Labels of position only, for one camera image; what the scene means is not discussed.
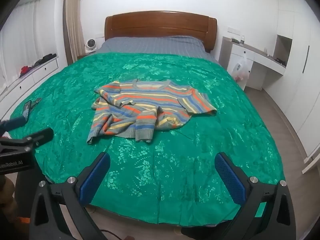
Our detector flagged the white plastic bag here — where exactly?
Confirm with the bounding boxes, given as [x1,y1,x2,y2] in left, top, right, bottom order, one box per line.
[231,52,250,82]

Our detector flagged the grey checked bed sheet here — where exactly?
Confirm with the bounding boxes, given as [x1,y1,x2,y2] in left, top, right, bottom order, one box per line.
[96,35,218,63]

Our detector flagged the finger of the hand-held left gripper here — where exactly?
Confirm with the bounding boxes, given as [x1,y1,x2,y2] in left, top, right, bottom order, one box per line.
[0,116,27,132]
[0,127,54,155]

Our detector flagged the black clothes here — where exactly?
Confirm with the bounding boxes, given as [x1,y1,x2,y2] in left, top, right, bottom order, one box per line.
[34,53,57,67]

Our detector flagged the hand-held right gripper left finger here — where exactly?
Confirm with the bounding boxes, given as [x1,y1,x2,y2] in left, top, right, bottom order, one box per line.
[29,151,111,240]

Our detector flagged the person's left forearm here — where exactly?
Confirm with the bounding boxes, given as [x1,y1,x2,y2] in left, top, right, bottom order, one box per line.
[0,175,15,207]

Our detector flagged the smartphone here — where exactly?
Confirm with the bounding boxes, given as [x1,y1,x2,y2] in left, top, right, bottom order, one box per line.
[22,100,32,118]

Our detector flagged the white desk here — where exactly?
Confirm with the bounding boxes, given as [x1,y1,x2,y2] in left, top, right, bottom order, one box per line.
[219,36,287,91]

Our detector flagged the wooden bed headboard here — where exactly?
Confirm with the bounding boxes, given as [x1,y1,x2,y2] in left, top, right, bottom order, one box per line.
[104,11,217,53]

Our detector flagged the white wardrobe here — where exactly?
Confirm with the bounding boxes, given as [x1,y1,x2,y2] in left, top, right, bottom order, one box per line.
[257,0,320,175]

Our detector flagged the beige curtain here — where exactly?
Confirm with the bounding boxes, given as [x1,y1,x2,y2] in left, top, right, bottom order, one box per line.
[62,0,87,65]

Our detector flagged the white window seat cabinet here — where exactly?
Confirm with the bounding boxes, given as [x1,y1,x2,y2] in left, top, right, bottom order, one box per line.
[0,55,61,99]

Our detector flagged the striped knit sweater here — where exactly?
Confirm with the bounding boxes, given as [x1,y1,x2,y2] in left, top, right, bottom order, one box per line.
[86,79,217,145]

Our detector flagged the green floral bedspread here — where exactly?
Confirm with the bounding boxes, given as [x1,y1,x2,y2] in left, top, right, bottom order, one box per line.
[5,52,287,227]

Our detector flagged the small white fan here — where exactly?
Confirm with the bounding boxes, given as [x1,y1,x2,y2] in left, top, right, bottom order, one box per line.
[85,39,97,53]

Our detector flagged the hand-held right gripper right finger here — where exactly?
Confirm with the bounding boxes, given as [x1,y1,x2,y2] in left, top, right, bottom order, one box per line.
[214,151,297,240]

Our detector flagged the white sheer curtain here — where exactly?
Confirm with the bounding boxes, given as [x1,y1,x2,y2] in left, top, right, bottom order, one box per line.
[0,1,60,88]

